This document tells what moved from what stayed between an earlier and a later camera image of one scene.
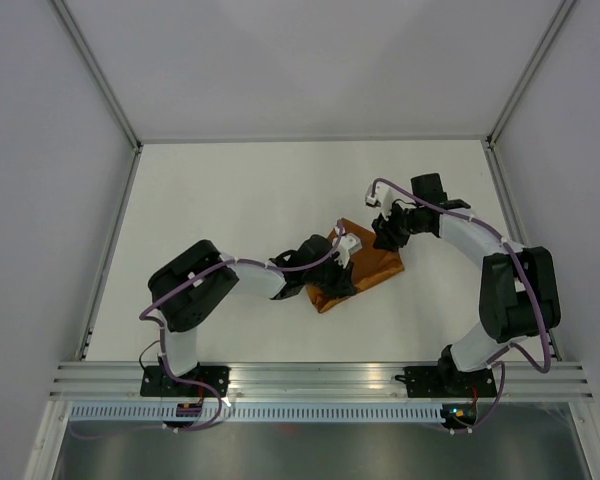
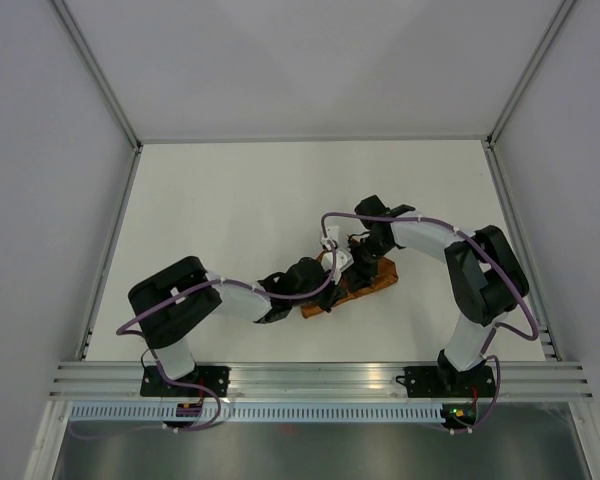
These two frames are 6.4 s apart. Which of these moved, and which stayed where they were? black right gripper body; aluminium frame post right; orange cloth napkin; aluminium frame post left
Moved: black right gripper body; orange cloth napkin
Stayed: aluminium frame post right; aluminium frame post left
